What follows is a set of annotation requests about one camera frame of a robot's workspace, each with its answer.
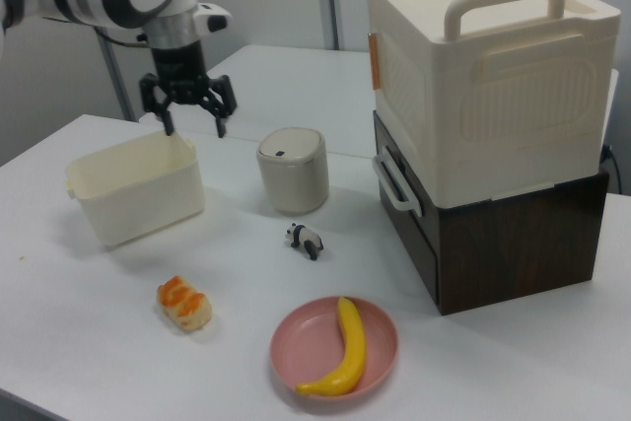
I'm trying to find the panda toy figure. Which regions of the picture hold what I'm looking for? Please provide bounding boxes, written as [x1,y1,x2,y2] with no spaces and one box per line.
[283,222,325,261]

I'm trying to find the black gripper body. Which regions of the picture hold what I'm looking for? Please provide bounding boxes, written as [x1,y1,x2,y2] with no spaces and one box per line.
[145,38,212,105]

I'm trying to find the yellow toy banana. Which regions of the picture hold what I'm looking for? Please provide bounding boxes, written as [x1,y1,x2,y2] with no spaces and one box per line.
[295,296,369,397]

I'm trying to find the shrimp sushi toy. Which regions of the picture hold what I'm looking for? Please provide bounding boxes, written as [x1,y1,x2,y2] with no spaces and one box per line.
[156,275,214,332]

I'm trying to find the cream small lidded trash can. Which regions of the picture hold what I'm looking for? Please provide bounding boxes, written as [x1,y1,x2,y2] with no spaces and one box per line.
[255,127,330,217]

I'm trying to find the cream plastic box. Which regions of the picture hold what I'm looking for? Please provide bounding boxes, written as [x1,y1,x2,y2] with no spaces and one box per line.
[64,132,207,250]

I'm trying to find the dark wooden drawer cabinet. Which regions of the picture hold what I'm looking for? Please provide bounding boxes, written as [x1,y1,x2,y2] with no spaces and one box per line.
[371,109,610,317]

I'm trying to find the white drawer handle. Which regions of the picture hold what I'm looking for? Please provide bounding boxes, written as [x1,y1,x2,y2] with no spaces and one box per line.
[371,146,425,218]

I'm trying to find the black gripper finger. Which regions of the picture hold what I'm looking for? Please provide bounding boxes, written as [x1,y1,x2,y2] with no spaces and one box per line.
[138,72,176,137]
[198,74,239,139]

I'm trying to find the black cable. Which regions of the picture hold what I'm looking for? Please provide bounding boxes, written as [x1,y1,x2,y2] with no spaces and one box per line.
[597,143,622,192]

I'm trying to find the pink plastic plate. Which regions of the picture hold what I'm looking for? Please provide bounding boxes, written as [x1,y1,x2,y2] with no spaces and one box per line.
[269,295,399,399]

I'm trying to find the cream storage box with handles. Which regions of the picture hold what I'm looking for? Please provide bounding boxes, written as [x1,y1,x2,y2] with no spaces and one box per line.
[365,0,622,206]

